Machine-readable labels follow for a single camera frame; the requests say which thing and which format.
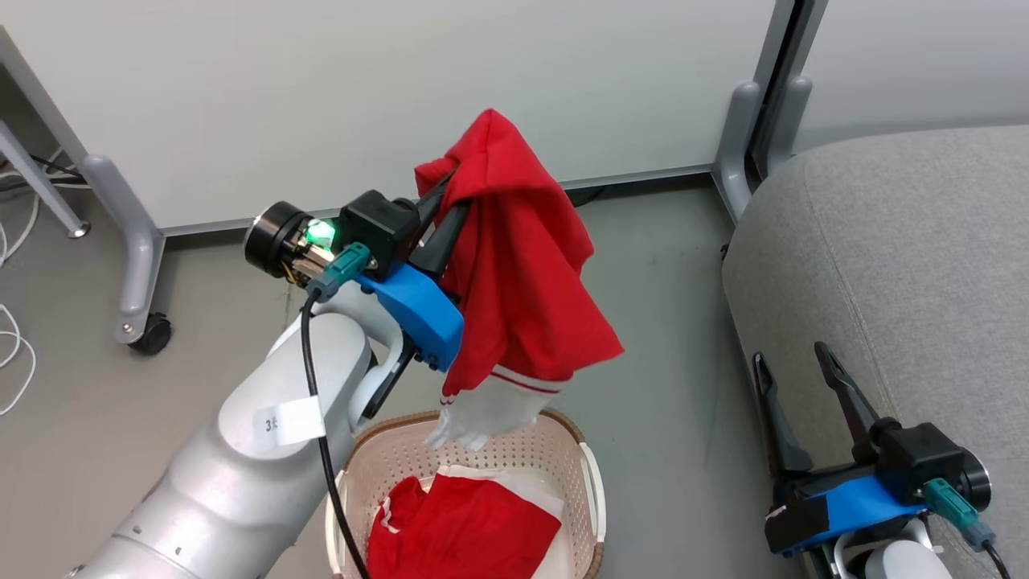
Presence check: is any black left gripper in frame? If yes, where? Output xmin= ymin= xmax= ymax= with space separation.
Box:
xmin=244 ymin=167 xmax=472 ymax=289

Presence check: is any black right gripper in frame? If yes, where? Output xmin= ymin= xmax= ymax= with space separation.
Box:
xmin=752 ymin=342 xmax=992 ymax=515

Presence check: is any red shirt with white cuff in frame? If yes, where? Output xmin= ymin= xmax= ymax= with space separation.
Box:
xmin=414 ymin=109 xmax=625 ymax=451

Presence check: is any red white garment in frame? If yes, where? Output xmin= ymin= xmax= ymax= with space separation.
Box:
xmin=367 ymin=465 xmax=566 ymax=579

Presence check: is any cream perforated laundry basket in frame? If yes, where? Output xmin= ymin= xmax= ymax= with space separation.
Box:
xmin=325 ymin=409 xmax=609 ymax=579

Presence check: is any wide white partition panel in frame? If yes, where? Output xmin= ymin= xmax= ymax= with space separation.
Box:
xmin=0 ymin=0 xmax=798 ymax=239

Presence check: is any grey fabric sofa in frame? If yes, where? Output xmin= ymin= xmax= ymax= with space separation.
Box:
xmin=721 ymin=124 xmax=1029 ymax=579

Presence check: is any white paper tag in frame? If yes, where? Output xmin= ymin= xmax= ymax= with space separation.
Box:
xmin=253 ymin=395 xmax=327 ymax=448

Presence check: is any grey partition leg with caster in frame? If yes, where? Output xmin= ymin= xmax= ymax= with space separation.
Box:
xmin=80 ymin=154 xmax=167 ymax=347

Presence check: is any black caster wheel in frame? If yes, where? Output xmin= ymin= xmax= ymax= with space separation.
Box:
xmin=129 ymin=313 xmax=174 ymax=356

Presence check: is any narrow white partition panel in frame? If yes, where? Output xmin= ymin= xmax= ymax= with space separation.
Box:
xmin=792 ymin=0 xmax=1029 ymax=155

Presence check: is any grey metal table leg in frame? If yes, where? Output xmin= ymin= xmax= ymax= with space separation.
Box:
xmin=0 ymin=119 xmax=92 ymax=240

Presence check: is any teal left cable connector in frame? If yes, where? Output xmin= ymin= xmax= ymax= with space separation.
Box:
xmin=305 ymin=243 xmax=373 ymax=303

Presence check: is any teal cable connector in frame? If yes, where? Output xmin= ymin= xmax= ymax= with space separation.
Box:
xmin=923 ymin=478 xmax=998 ymax=552
xmin=305 ymin=243 xmax=373 ymax=303

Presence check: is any teal right cable connector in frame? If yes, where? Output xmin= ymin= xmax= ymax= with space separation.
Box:
xmin=923 ymin=478 xmax=998 ymax=552

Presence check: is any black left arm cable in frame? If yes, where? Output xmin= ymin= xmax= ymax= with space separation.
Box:
xmin=300 ymin=289 xmax=371 ymax=579

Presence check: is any black cable bundle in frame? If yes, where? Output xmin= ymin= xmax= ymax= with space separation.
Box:
xmin=0 ymin=148 xmax=88 ymax=268

